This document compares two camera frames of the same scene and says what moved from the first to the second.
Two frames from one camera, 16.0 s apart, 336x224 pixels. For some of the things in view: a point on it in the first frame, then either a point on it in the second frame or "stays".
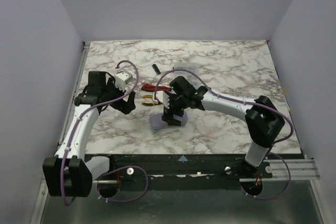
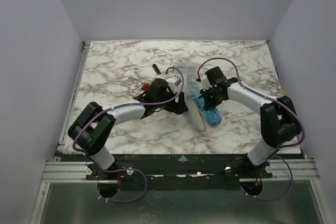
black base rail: (177, 171) stays
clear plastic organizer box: (192, 66) stays
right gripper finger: (168, 115) → (212, 98)
